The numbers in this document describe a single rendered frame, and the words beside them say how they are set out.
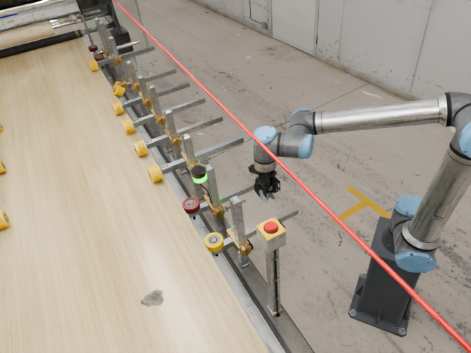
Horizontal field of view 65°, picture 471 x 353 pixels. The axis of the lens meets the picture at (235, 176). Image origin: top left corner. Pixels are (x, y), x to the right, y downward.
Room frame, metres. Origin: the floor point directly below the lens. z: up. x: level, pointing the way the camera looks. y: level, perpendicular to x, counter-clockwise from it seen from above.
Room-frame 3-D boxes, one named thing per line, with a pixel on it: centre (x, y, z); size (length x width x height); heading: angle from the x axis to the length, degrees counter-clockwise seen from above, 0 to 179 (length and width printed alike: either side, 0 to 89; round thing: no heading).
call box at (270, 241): (0.75, -0.09, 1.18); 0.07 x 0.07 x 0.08; 23
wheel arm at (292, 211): (1.06, -0.06, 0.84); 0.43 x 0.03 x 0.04; 113
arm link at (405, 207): (1.06, -0.76, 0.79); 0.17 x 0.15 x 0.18; 161
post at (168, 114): (1.68, 0.30, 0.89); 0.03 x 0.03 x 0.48; 23
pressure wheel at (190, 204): (1.21, 0.22, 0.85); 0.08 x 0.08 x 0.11
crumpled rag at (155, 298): (0.75, 0.36, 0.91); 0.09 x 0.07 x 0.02; 91
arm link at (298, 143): (1.08, -0.24, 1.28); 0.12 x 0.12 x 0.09; 71
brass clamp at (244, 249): (1.01, 0.02, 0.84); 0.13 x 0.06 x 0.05; 23
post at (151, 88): (1.91, 0.40, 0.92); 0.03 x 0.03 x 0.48; 23
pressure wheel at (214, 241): (0.98, 0.12, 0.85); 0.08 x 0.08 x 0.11
